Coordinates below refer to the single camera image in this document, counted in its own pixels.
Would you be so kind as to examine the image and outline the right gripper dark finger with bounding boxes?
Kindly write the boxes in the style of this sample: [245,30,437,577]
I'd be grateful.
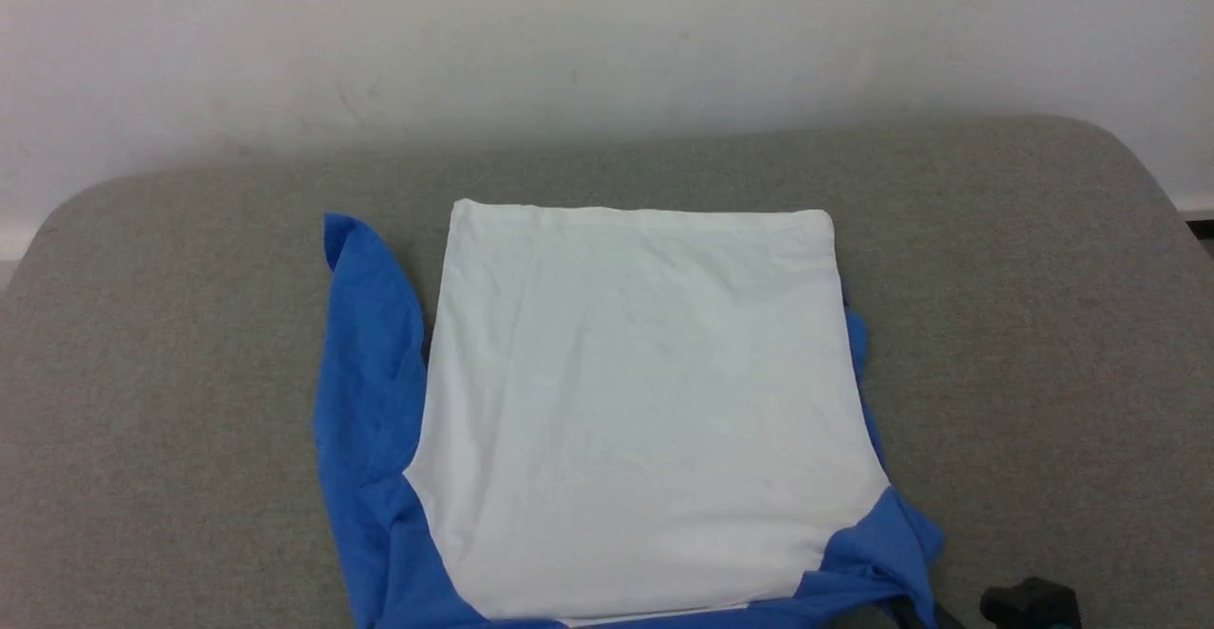
[887,601,961,629]

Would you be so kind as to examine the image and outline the blue and white T-shirt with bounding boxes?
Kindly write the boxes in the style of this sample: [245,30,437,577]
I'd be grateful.
[312,197,947,629]

